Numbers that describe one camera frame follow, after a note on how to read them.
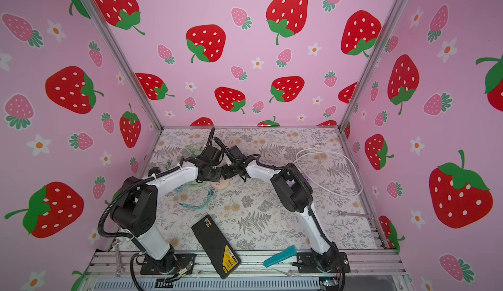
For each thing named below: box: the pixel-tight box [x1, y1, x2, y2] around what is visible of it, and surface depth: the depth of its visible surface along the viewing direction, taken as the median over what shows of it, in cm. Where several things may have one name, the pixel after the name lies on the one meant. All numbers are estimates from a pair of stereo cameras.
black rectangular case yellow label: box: [191, 214, 242, 280], surface depth 79 cm
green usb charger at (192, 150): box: [184, 144, 203, 158], surface depth 113 cm
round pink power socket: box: [209, 176, 231, 191], surface depth 95 cm
